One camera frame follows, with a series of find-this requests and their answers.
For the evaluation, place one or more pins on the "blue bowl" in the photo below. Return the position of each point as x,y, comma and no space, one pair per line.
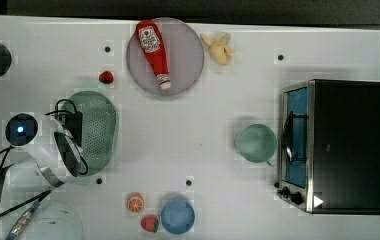
177,216

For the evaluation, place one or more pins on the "peeled toy banana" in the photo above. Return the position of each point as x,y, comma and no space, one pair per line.
219,49

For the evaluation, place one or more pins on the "black toaster oven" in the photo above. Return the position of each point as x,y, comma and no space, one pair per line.
329,147

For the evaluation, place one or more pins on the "small dark red strawberry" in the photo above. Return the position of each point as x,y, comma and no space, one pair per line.
106,77

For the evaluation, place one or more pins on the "green mug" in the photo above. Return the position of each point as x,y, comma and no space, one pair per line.
256,143

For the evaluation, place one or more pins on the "grey round plate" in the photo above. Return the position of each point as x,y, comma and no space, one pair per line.
185,58

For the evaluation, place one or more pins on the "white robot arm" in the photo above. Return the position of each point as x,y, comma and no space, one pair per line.
42,156

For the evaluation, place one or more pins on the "red toy strawberry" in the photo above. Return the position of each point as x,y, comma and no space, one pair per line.
150,223

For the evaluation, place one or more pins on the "green strainer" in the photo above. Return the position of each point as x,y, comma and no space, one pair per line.
100,120

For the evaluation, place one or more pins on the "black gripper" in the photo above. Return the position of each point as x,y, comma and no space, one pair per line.
73,122

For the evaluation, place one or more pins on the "toy orange half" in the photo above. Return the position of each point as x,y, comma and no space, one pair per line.
135,203

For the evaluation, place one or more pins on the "red ketchup bottle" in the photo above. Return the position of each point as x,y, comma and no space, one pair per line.
152,45

